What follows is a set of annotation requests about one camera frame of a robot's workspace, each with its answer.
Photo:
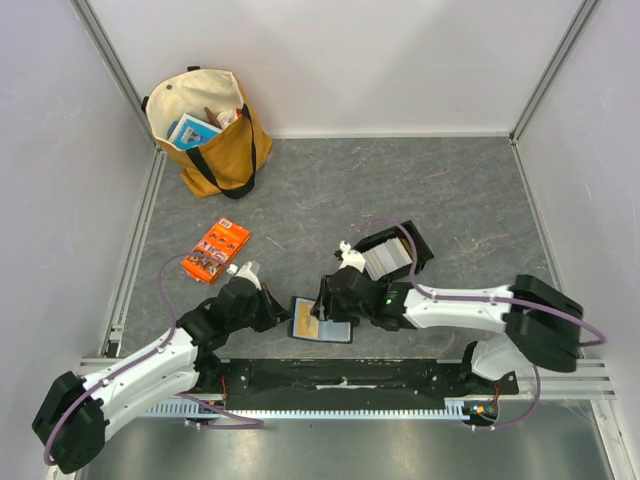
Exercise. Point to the grey slotted cable duct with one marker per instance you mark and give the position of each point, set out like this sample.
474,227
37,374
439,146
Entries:
175,408

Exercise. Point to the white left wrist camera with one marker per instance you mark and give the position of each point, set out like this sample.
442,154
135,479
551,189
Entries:
249,271

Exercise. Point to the black leather card holder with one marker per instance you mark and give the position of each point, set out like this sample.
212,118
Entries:
329,331

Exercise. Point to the mustard tote bag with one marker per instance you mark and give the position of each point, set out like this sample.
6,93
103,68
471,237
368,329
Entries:
228,163

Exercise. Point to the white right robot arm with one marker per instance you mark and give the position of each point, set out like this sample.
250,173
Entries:
529,321

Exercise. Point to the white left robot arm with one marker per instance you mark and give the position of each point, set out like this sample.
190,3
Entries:
79,414

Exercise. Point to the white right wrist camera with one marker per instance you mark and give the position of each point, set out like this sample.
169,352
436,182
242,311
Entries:
351,257

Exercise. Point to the white credit card stack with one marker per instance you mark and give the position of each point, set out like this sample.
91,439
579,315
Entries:
386,258

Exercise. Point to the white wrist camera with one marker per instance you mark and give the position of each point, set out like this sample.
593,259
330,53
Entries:
249,271
351,257

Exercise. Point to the tan credit card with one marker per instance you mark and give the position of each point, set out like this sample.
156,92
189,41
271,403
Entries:
304,324

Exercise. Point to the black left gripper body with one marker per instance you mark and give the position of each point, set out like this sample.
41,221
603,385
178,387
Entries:
256,316

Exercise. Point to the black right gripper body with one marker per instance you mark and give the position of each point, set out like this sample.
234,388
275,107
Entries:
326,296

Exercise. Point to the black plastic card tray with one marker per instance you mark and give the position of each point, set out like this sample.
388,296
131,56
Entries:
419,259

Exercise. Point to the blue book in bag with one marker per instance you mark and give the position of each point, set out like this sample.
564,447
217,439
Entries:
189,132

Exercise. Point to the orange printed box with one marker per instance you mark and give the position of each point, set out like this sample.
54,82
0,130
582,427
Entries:
217,249

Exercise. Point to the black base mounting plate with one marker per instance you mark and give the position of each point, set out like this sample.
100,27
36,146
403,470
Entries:
446,379

